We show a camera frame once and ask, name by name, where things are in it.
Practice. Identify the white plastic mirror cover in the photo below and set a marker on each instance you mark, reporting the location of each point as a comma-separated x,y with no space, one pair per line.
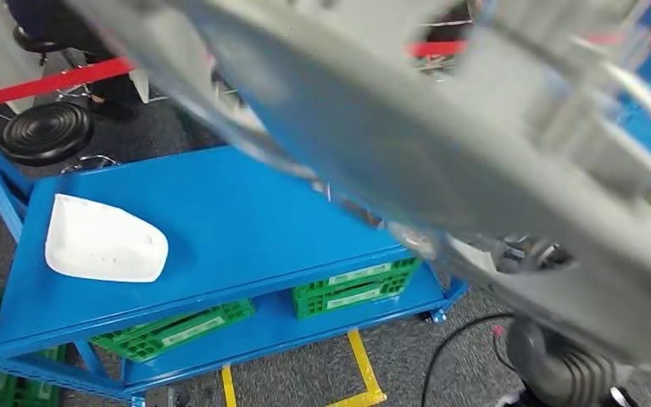
106,241

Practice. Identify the green folded plastic crate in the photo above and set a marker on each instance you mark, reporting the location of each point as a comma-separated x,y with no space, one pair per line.
308,306
393,272
134,342

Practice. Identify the yellow floor tape square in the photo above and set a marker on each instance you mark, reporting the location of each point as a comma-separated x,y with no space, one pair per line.
367,371

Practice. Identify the silver wheel hubcap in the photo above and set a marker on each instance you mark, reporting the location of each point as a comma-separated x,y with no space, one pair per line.
415,140

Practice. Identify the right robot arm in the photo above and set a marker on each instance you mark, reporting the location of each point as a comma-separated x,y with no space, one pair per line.
578,376

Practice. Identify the person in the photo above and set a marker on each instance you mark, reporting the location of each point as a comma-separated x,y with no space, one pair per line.
106,90

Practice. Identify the red barrier belt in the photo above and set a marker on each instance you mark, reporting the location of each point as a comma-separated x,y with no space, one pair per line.
50,84
438,48

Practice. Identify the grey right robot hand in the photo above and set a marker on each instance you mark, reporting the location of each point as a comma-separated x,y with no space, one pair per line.
533,345

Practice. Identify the black ribbed round stool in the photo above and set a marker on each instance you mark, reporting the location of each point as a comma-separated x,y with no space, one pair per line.
45,133

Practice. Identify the white desk panel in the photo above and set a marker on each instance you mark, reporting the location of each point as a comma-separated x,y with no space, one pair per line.
0,50

